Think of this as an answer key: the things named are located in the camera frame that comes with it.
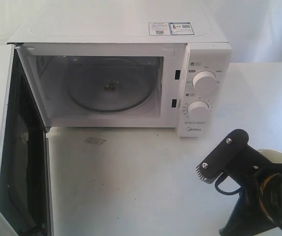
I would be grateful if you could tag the left warning sticker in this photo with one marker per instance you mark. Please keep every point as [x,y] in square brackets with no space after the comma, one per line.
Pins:
[159,28]

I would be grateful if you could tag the white control knob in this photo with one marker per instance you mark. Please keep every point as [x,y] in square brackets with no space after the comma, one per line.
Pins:
[198,110]
[204,82]

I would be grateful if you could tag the right blue label sticker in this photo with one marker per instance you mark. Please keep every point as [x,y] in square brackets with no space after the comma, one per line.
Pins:
[181,28]

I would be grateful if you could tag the upper white control knob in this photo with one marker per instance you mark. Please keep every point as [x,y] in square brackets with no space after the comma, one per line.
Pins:
[204,82]

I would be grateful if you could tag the cream ceramic bowl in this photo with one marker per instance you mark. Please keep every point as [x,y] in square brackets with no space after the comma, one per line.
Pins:
[273,155]

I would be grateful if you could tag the white microwave door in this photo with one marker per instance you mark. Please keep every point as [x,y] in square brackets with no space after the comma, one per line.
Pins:
[25,194]

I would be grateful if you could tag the lower white control knob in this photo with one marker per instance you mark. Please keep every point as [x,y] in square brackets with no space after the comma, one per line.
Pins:
[198,110]

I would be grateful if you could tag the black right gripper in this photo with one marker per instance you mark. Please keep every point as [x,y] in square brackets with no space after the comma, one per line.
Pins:
[259,179]

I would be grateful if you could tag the white microwave oven body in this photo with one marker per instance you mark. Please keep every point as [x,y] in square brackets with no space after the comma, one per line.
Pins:
[55,39]

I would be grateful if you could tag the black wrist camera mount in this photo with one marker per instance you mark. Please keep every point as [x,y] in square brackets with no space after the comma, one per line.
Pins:
[219,157]

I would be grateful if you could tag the glass microwave turntable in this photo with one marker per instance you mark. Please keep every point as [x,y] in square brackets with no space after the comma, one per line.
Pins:
[112,84]

